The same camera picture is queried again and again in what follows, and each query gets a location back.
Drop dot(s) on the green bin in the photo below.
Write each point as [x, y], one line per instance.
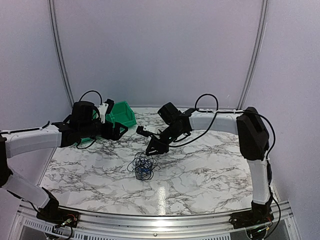
[122, 113]
[87, 138]

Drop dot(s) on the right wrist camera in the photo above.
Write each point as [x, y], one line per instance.
[146, 131]

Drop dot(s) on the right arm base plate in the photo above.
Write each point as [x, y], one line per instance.
[252, 217]

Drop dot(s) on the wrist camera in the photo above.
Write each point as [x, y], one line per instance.
[146, 131]
[104, 109]

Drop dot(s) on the green bin right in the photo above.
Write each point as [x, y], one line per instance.
[122, 113]

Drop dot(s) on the green bin middle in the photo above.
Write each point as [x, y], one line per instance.
[87, 138]

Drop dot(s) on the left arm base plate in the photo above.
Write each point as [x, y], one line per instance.
[59, 216]

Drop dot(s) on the aluminium front rail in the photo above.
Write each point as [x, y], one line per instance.
[106, 226]

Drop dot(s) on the aluminium corner post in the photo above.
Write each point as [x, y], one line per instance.
[59, 51]
[255, 53]

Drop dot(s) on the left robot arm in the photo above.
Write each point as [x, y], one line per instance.
[85, 121]

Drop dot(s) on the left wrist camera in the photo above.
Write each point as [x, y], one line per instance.
[104, 109]

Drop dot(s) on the left aluminium corner post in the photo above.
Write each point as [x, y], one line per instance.
[59, 51]

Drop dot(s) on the right aluminium corner post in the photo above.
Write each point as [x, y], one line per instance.
[255, 53]

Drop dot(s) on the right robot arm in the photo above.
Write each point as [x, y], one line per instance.
[252, 129]

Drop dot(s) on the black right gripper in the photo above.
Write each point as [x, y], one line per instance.
[154, 143]

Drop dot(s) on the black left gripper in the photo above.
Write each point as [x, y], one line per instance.
[114, 136]

